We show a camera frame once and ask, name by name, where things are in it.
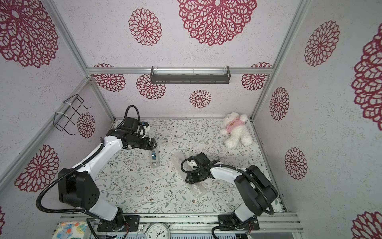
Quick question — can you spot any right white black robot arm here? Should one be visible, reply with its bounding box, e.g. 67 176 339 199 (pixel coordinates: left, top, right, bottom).
180 153 278 222

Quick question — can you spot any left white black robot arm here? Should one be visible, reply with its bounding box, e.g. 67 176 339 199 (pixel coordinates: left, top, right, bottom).
58 124 157 227

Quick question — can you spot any white teddy bear pink shirt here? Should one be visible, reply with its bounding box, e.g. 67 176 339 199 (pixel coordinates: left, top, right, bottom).
220 112 253 149

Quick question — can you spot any white analog clock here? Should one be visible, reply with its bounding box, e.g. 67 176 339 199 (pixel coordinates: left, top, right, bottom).
145 223 171 239

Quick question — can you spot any colourful tissue box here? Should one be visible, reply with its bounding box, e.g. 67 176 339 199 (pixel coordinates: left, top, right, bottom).
52 221 90 239

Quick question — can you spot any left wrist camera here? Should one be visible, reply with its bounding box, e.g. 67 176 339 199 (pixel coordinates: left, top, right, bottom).
139 121 151 134

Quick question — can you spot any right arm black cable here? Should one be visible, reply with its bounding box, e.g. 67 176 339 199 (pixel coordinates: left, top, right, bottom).
180 157 275 239

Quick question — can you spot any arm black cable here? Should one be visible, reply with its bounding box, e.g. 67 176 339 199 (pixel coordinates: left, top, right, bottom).
180 157 275 239
35 104 142 239

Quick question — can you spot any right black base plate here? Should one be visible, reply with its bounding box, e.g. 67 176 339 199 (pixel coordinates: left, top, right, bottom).
218 214 260 231

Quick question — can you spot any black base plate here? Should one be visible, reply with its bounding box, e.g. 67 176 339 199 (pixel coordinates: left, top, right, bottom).
218 214 260 231
96 214 140 232

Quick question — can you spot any black wall shelf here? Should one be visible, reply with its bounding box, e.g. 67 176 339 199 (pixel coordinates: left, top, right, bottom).
150 66 231 85

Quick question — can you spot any black wire wall rack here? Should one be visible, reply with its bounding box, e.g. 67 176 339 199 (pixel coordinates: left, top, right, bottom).
53 94 91 136

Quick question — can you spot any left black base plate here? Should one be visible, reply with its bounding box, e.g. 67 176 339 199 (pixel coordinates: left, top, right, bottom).
96 214 140 232

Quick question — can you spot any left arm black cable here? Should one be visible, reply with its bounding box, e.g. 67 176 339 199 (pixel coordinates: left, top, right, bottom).
35 104 142 239

